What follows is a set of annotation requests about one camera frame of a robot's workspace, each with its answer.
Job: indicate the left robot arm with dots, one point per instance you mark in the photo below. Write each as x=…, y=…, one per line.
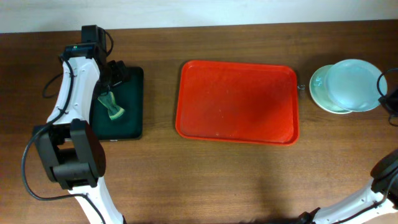
x=70, y=151

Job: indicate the white plate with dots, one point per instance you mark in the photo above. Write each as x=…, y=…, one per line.
x=355, y=85

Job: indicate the black rectangular tray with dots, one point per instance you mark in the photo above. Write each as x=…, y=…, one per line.
x=128, y=96

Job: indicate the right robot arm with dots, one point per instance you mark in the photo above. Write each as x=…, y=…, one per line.
x=378, y=197

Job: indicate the green dish sponge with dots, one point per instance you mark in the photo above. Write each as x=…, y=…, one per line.
x=109, y=102

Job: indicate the red plastic tray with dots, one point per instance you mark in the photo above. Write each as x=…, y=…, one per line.
x=238, y=102

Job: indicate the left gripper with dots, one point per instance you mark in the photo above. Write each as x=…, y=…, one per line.
x=115, y=74

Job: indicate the mint green plate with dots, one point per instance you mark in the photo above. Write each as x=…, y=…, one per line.
x=319, y=94

